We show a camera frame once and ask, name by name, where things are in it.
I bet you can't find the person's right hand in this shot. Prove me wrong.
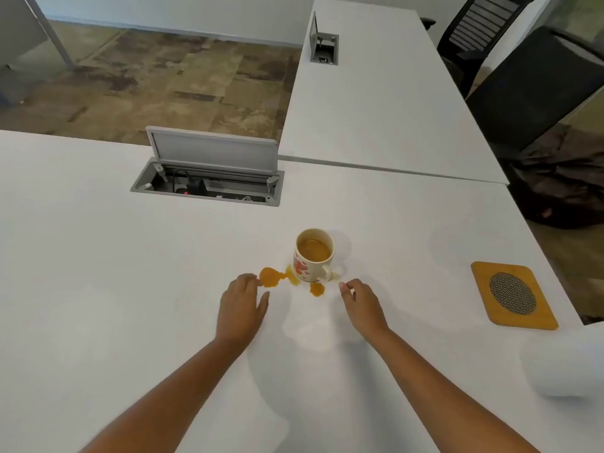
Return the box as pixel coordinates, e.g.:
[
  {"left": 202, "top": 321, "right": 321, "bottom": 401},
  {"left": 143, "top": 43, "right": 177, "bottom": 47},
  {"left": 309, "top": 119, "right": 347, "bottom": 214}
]
[{"left": 338, "top": 278, "right": 390, "bottom": 343}]

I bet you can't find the white adjoining table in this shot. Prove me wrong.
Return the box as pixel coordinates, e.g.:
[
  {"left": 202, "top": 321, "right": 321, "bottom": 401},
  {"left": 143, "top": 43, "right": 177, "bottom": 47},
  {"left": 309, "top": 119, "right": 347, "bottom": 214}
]
[{"left": 278, "top": 0, "right": 510, "bottom": 186}]

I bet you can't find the white paper towel roll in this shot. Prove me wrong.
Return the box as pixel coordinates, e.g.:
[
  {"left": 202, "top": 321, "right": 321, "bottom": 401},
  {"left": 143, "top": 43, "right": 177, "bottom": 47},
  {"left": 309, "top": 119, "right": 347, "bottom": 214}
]
[{"left": 518, "top": 320, "right": 604, "bottom": 398}]

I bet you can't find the tea puddle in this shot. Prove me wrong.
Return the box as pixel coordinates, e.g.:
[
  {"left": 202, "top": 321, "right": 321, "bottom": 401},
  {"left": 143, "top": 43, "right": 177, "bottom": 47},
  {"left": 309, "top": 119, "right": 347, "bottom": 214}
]
[{"left": 259, "top": 266, "right": 327, "bottom": 298}]

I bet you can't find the grey power strip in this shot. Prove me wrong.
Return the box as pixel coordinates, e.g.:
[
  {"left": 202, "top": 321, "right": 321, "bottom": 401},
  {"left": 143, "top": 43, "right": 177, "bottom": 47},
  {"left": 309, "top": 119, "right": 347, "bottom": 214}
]
[{"left": 207, "top": 179, "right": 267, "bottom": 202}]

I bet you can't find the cream mug with tea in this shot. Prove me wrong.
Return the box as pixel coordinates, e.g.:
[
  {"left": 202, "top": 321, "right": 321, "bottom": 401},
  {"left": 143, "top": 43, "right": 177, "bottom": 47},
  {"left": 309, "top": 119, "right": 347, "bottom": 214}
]
[{"left": 293, "top": 228, "right": 347, "bottom": 284}]

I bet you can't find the person's left forearm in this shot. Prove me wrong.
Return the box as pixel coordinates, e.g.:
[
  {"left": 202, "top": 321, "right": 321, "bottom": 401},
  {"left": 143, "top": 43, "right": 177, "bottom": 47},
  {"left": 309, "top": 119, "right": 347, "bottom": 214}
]
[{"left": 80, "top": 334, "right": 258, "bottom": 453}]

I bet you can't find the large grey cable box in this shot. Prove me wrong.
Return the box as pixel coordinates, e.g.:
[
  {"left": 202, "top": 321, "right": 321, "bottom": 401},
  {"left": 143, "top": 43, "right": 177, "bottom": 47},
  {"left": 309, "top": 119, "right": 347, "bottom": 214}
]
[{"left": 130, "top": 125, "right": 286, "bottom": 208}]

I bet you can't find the small grey cable box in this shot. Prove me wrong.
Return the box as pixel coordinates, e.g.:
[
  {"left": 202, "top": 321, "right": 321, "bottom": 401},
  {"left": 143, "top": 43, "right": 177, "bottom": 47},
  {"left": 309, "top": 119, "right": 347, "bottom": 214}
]
[{"left": 309, "top": 11, "right": 340, "bottom": 66}]

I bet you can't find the dark brown bean bag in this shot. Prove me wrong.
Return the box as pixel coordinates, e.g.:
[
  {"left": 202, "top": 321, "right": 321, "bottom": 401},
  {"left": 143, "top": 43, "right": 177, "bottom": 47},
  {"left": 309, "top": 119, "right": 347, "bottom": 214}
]
[{"left": 502, "top": 125, "right": 604, "bottom": 230}]

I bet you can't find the wooden coaster with mesh disc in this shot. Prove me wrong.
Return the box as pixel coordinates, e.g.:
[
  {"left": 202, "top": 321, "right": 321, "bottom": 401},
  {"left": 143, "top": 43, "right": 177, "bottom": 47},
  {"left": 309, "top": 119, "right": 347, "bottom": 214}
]
[{"left": 470, "top": 260, "right": 559, "bottom": 332}]

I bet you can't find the person's left hand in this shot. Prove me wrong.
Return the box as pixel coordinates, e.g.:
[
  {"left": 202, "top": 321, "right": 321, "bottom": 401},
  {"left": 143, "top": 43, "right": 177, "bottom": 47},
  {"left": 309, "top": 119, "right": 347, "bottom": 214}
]
[{"left": 215, "top": 273, "right": 271, "bottom": 347}]

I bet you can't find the person's right forearm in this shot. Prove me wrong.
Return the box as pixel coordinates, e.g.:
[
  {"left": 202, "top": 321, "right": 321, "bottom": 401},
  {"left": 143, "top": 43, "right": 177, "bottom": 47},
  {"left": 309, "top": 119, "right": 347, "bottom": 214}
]
[{"left": 372, "top": 325, "right": 541, "bottom": 453}]

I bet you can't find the black solid-back office chair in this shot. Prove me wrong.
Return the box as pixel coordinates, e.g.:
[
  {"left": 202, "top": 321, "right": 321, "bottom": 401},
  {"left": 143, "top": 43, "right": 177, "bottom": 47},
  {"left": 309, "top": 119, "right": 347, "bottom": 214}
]
[{"left": 464, "top": 25, "right": 604, "bottom": 159}]

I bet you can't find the grey table leg frame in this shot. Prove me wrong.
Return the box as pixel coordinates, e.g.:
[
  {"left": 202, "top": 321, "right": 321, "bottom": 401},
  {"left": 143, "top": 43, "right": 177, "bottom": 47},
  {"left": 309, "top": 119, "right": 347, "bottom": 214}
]
[{"left": 0, "top": 0, "right": 76, "bottom": 71}]

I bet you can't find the black power plug with cable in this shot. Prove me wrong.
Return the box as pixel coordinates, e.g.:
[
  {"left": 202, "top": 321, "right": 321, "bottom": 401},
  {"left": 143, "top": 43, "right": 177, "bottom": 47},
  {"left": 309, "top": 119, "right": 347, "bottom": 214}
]
[{"left": 172, "top": 169, "right": 208, "bottom": 196}]

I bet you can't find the black slatted-back office chair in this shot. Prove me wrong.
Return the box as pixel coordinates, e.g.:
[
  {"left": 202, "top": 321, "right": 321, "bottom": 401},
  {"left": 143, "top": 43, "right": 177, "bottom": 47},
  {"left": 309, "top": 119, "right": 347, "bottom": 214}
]
[{"left": 421, "top": 0, "right": 535, "bottom": 99}]

